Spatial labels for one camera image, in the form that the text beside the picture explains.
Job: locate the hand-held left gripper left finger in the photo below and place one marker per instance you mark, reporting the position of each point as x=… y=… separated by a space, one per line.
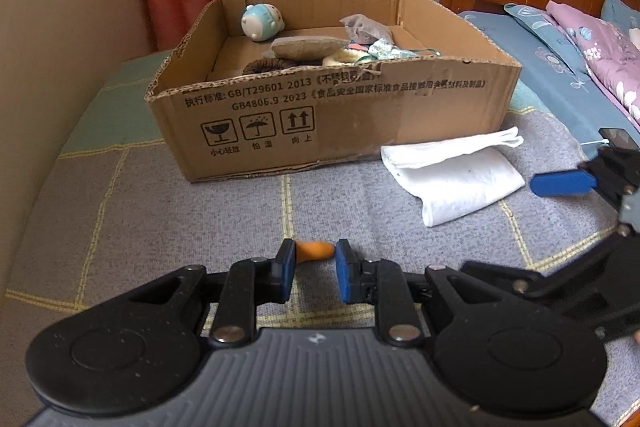
x=286 y=269

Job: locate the blue and white plush toy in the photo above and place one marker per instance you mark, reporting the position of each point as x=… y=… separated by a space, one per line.
x=260 y=22

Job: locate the white towel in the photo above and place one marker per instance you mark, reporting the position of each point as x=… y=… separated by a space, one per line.
x=460 y=177

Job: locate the light blue tasselled sachet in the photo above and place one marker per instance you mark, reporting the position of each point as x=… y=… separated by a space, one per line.
x=385 y=49

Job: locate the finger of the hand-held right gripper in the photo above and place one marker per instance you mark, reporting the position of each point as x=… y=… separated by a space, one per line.
x=500 y=274
x=560 y=184

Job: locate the black phone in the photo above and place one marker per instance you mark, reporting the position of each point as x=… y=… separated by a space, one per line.
x=615 y=137

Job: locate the brown scrunchie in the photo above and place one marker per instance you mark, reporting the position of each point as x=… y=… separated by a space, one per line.
x=265 y=67

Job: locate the cardboard box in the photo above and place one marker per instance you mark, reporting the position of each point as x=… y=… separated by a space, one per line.
x=400 y=117

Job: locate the blue floral pillow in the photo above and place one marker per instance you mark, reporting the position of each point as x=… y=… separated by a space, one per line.
x=550 y=52

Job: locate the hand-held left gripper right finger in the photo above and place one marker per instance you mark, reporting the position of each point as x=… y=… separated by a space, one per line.
x=345 y=272

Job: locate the plain blue pillow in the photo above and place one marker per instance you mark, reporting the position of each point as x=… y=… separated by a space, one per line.
x=622 y=12

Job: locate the pale yellow cloth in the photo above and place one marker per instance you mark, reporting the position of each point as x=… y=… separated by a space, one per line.
x=345 y=57

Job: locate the grey cloth pouch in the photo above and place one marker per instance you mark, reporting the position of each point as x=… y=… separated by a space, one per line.
x=310 y=48
x=362 y=27

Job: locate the pink oblong pad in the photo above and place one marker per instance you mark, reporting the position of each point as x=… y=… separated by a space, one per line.
x=315 y=251

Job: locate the grey checked blanket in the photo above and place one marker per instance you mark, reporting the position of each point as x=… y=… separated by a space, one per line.
x=125 y=207

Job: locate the purple floral quilt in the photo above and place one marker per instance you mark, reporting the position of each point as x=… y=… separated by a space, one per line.
x=605 y=42

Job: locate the blue bed sheet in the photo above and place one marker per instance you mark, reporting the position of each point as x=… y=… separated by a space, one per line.
x=500 y=37

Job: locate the wooden bed rail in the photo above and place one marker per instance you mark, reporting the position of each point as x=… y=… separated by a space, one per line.
x=627 y=414

